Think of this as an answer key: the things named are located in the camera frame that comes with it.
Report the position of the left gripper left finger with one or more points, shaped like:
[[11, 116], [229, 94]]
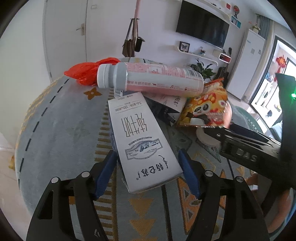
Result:
[[52, 217]]

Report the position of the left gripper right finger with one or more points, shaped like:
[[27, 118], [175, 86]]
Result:
[[243, 219]]

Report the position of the white blue milk carton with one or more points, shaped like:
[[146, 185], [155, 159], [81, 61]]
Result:
[[145, 155]]

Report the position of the glass balcony door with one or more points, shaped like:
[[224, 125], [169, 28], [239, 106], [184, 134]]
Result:
[[265, 101]]

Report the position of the orange panda snack bag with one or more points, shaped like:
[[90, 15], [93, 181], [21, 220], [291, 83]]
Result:
[[209, 109]]

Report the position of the patterned table cloth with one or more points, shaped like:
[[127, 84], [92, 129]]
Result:
[[67, 130]]

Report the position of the red chinese knot ornament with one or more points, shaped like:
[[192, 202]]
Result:
[[282, 63]]

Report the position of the red white box shelf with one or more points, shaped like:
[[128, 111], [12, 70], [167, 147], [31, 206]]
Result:
[[224, 58]]

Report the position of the green potted plant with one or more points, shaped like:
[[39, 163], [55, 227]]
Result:
[[205, 70]]

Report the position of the dark printed carton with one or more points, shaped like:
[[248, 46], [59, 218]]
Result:
[[166, 108]]

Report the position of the red plastic bag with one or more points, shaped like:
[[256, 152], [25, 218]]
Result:
[[86, 73]]

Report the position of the pink white plastic bottle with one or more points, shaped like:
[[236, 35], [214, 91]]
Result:
[[151, 78]]

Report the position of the black small hanging pouch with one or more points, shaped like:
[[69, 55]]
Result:
[[138, 44]]

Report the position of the brown hanging bag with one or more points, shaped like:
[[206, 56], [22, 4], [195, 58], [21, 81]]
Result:
[[129, 45]]

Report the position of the white door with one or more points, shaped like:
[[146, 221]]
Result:
[[64, 35]]

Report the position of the pink coat rack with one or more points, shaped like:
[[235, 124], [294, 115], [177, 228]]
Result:
[[136, 19]]

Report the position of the white lower wall shelf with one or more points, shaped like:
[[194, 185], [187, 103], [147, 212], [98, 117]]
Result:
[[198, 53]]

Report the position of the butterfly picture frame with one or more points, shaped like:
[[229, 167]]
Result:
[[184, 47]]

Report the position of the black wall television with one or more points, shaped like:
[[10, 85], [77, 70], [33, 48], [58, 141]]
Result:
[[199, 23]]

